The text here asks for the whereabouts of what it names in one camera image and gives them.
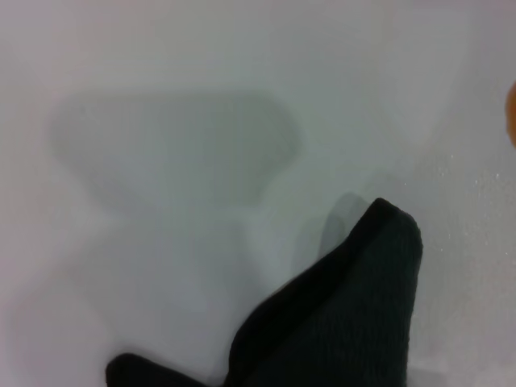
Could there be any orange liquid stain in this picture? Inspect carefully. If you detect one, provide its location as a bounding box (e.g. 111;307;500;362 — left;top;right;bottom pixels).
504;79;516;151

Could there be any dark blue rag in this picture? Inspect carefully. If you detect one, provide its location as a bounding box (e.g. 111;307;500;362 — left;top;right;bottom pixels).
105;197;423;387

